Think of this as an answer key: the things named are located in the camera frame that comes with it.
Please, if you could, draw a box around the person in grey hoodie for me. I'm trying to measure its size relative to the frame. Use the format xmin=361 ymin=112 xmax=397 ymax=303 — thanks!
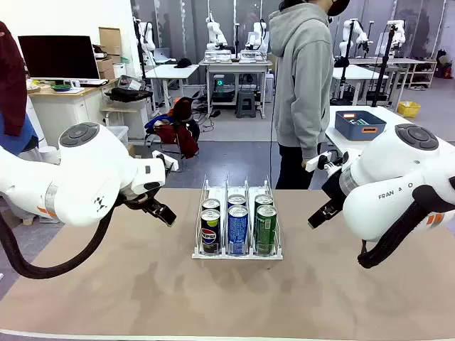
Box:
xmin=267 ymin=0 xmax=352 ymax=190

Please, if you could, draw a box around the large white table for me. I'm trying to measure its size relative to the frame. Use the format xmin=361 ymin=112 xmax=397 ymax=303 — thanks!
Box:
xmin=324 ymin=105 xmax=455 ymax=159

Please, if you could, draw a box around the black computer monitor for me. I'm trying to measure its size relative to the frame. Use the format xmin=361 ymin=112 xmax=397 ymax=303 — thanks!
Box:
xmin=17 ymin=35 xmax=102 ymax=81

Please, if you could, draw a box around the computer tower with green light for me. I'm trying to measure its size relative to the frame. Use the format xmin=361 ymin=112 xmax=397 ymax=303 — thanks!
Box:
xmin=212 ymin=73 xmax=236 ymax=104

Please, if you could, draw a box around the small white table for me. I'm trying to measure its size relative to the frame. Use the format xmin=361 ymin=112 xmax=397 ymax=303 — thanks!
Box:
xmin=144 ymin=63 xmax=200 ymax=112

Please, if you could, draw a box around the bystander in dark red top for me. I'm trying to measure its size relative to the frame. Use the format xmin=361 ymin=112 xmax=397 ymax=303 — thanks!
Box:
xmin=0 ymin=21 xmax=41 ymax=157

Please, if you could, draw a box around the black face mask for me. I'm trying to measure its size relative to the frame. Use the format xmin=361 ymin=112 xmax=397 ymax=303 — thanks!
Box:
xmin=326 ymin=0 xmax=351 ymax=17

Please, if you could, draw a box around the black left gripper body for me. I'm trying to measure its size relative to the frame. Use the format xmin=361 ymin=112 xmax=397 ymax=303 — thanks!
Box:
xmin=119 ymin=187 xmax=161 ymax=214

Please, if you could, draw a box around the grey plastic stool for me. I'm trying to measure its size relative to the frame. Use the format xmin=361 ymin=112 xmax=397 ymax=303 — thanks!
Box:
xmin=235 ymin=90 xmax=258 ymax=119

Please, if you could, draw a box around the wooden storage shelf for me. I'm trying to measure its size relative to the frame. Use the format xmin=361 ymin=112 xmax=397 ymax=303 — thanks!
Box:
xmin=407 ymin=58 xmax=439 ymax=90

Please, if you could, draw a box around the yellow plastic crate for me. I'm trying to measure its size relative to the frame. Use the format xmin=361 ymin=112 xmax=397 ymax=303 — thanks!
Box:
xmin=397 ymin=101 xmax=422 ymax=119

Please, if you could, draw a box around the person's right forearm grey sleeve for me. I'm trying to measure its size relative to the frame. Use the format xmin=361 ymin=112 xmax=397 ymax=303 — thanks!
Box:
xmin=300 ymin=102 xmax=331 ymax=163

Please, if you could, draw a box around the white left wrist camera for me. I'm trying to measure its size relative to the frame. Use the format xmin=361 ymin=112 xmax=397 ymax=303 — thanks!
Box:
xmin=151 ymin=150 xmax=179 ymax=173

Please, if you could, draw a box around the black right arm cable sleeve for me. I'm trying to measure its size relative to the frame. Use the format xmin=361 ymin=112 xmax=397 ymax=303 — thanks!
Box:
xmin=357 ymin=184 xmax=455 ymax=270

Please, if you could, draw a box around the small brown cardboard box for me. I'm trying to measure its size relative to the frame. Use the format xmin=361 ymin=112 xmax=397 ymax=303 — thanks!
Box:
xmin=98 ymin=26 xmax=122 ymax=57
xmin=95 ymin=55 xmax=117 ymax=81

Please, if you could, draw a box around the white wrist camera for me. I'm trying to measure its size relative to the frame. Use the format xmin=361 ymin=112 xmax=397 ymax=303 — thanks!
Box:
xmin=305 ymin=151 xmax=342 ymax=174
xmin=151 ymin=150 xmax=179 ymax=173

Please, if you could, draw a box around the clear plastic storage box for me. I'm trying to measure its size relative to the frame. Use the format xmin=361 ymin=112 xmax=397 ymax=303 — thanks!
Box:
xmin=105 ymin=125 xmax=129 ymax=147

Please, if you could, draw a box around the clear acrylic can rack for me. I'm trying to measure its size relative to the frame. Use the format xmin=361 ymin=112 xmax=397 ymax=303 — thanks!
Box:
xmin=191 ymin=174 xmax=284 ymax=261

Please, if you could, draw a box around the black tripod stand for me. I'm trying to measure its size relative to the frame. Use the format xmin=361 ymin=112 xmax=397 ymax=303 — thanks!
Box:
xmin=337 ymin=19 xmax=356 ymax=104
xmin=371 ymin=21 xmax=398 ymax=108

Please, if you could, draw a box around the silver can left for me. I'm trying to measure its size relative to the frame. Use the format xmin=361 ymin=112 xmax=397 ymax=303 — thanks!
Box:
xmin=201 ymin=197 xmax=221 ymax=213

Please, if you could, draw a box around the black Pepsi can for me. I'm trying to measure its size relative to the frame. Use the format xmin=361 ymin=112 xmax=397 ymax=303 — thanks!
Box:
xmin=200 ymin=208 xmax=222 ymax=255

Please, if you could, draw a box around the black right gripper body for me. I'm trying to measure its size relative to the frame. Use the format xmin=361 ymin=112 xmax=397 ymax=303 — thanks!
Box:
xmin=321 ymin=166 xmax=351 ymax=211

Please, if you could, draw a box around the black bag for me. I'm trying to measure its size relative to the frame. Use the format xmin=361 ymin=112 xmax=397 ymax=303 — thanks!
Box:
xmin=105 ymin=87 xmax=154 ymax=104

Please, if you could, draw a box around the white desk with wooden top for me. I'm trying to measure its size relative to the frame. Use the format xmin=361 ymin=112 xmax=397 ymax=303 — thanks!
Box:
xmin=27 ymin=78 xmax=120 ymax=148

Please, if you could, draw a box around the metal frame chair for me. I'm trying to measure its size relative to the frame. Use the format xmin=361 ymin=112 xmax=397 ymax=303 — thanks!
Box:
xmin=144 ymin=133 xmax=184 ymax=173

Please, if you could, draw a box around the blue bin with orange handles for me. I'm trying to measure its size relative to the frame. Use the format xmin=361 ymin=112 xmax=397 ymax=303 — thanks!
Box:
xmin=334 ymin=110 xmax=387 ymax=143

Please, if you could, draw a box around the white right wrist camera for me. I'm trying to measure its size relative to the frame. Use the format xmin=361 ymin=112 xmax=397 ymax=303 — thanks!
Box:
xmin=305 ymin=151 xmax=342 ymax=174

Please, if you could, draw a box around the grey metal workbench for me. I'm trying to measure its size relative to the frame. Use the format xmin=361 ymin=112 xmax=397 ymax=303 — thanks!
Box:
xmin=198 ymin=58 xmax=274 ymax=119

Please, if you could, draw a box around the white background table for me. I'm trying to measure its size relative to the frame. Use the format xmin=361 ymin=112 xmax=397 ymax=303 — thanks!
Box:
xmin=332 ymin=65 xmax=390 ymax=106

